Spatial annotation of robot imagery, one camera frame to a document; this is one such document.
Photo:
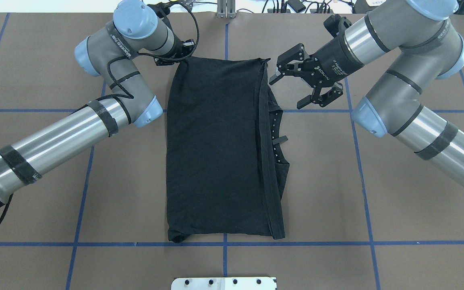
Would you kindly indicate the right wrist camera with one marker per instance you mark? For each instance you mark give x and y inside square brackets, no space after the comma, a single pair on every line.
[336,24]

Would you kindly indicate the black graphic t-shirt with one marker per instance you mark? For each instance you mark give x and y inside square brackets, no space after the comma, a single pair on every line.
[225,169]

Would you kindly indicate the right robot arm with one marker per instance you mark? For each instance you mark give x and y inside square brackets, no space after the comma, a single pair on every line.
[431,49]

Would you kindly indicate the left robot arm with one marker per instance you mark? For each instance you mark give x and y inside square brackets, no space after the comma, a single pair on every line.
[136,29]

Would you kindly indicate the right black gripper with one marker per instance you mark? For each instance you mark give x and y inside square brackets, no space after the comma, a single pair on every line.
[330,56]

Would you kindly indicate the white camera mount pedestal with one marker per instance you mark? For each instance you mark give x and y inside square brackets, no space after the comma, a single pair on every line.
[225,283]

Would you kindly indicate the aluminium frame post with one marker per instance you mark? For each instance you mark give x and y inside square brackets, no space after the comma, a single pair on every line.
[226,9]

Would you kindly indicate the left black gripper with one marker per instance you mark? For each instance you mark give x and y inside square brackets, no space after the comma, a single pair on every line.
[178,47]

